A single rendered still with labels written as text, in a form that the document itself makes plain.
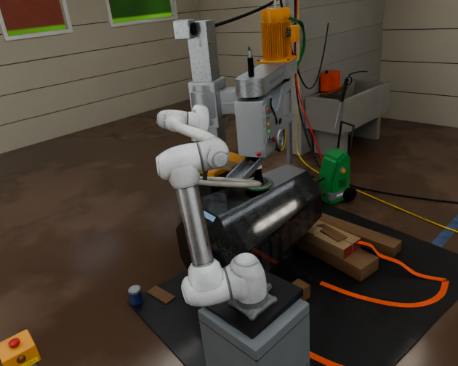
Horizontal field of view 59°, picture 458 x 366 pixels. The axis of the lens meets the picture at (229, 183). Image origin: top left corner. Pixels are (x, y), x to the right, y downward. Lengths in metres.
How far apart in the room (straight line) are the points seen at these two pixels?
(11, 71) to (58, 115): 1.13
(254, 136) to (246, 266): 1.29
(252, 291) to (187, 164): 0.67
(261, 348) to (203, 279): 0.39
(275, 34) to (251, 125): 0.86
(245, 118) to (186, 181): 1.27
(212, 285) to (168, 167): 0.57
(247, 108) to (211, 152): 1.21
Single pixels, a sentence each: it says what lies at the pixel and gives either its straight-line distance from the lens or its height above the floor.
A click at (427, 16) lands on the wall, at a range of 7.37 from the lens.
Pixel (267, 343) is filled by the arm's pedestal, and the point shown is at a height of 0.79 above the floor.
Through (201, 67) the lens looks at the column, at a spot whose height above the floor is 1.68.
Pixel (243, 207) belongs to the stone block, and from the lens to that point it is 2.98.
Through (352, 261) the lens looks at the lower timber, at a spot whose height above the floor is 0.14.
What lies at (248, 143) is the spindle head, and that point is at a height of 1.23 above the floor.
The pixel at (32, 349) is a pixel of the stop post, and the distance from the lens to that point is 1.81.
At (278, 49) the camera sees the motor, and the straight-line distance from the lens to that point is 3.44.
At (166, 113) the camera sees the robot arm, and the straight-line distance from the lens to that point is 2.25.
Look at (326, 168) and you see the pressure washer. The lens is 4.59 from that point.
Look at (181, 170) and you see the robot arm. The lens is 1.72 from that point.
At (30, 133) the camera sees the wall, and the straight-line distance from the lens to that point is 8.59.
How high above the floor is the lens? 2.20
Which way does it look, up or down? 24 degrees down
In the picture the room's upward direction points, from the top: 6 degrees counter-clockwise
